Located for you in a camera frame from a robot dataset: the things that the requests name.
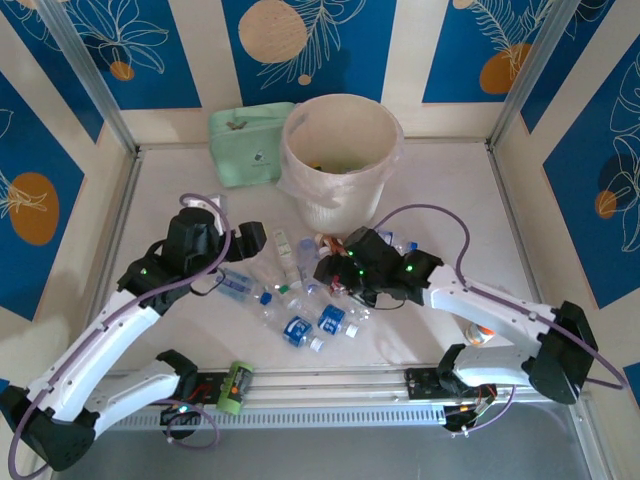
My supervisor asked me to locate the long clear bottle blue cap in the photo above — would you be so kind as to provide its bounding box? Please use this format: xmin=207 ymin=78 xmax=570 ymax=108
xmin=375 ymin=228 xmax=420 ymax=256

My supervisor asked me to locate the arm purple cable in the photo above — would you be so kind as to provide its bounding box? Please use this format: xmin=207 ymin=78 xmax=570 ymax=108
xmin=7 ymin=192 xmax=236 ymax=476
xmin=372 ymin=203 xmax=629 ymax=436

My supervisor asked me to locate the grey metal panel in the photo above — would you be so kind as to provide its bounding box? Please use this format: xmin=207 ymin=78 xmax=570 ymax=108
xmin=49 ymin=427 xmax=594 ymax=480

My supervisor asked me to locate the base wiring connector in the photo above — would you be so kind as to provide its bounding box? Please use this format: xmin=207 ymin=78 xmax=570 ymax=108
xmin=158 ymin=397 xmax=206 ymax=426
xmin=442 ymin=382 xmax=504 ymax=436

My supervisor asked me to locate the green can black label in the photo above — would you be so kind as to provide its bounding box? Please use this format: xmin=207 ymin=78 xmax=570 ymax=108
xmin=215 ymin=360 xmax=255 ymax=415

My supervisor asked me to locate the slim clear bottle white label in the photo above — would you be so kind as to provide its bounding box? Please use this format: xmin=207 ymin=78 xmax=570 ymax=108
xmin=272 ymin=227 xmax=301 ymax=290

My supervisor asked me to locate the aluminium mounting rail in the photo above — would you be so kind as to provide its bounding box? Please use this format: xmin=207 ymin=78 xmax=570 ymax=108
xmin=42 ymin=364 xmax=589 ymax=414

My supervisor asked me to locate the left base wiring connector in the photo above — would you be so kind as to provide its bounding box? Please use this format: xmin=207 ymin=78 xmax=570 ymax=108
xmin=158 ymin=397 xmax=206 ymax=426

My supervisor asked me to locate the black camera cable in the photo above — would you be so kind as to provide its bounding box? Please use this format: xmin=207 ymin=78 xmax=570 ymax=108
xmin=359 ymin=292 xmax=407 ymax=312
xmin=191 ymin=277 xmax=224 ymax=298

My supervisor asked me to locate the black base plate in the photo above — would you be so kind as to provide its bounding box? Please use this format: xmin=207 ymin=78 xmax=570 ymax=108
xmin=404 ymin=367 xmax=496 ymax=401
xmin=192 ymin=370 xmax=251 ymax=406

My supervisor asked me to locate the blue label bottle white cap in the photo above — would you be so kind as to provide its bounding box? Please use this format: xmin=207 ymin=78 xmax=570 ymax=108
xmin=259 ymin=307 xmax=327 ymax=351
xmin=317 ymin=302 xmax=362 ymax=337

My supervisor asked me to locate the mint green zip pouch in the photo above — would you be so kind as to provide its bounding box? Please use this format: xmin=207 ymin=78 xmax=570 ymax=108
xmin=208 ymin=102 xmax=297 ymax=190

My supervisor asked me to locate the cream plastic bin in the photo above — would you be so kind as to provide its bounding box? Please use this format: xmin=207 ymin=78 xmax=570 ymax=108
xmin=279 ymin=93 xmax=404 ymax=236

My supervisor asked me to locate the brown patterned snack can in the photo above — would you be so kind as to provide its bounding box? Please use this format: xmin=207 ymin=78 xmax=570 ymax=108
xmin=319 ymin=233 xmax=351 ymax=259

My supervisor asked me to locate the orange capped bottle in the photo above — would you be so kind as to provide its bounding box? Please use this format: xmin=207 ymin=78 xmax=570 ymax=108
xmin=464 ymin=322 xmax=496 ymax=347

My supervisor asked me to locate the aluminium frame post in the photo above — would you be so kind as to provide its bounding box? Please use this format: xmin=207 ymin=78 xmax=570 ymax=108
xmin=37 ymin=0 xmax=140 ymax=155
xmin=488 ymin=0 xmax=570 ymax=147

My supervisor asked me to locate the clear crushed plastic bottle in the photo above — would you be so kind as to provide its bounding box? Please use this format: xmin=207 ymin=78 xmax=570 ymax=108
xmin=282 ymin=293 xmax=326 ymax=321

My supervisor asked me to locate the aluminium side rail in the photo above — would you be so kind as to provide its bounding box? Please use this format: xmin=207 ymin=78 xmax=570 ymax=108
xmin=487 ymin=142 xmax=546 ymax=307
xmin=72 ymin=147 xmax=146 ymax=374

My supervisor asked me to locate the grey slotted cable duct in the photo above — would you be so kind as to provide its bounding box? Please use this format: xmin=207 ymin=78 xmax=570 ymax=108
xmin=94 ymin=404 xmax=449 ymax=432

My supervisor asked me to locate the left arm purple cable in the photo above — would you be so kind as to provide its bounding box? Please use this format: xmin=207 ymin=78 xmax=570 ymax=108
xmin=7 ymin=192 xmax=236 ymax=476

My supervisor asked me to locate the right base wiring connector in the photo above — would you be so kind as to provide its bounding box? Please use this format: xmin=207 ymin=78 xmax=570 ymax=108
xmin=442 ymin=382 xmax=504 ymax=436

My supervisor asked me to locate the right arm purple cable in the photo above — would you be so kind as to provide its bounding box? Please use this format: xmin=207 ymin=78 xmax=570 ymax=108
xmin=372 ymin=203 xmax=629 ymax=436

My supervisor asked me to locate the crushed clear bottle green cap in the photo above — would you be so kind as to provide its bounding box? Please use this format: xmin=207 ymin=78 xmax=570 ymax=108
xmin=248 ymin=254 xmax=293 ymax=296

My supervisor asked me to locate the right black camera cable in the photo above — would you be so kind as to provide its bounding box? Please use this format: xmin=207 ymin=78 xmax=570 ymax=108
xmin=359 ymin=292 xmax=407 ymax=312

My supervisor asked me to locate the left black camera cable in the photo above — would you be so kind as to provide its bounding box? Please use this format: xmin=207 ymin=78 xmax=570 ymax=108
xmin=191 ymin=277 xmax=224 ymax=298

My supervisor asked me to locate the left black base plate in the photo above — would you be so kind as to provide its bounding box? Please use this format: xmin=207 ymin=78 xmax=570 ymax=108
xmin=192 ymin=370 xmax=251 ymax=406

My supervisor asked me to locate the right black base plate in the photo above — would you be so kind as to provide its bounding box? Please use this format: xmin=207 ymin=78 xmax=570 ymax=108
xmin=404 ymin=367 xmax=496 ymax=401

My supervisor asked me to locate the clear bottle pale blue label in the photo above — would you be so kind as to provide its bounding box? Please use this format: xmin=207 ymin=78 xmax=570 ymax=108
xmin=297 ymin=237 xmax=322 ymax=296

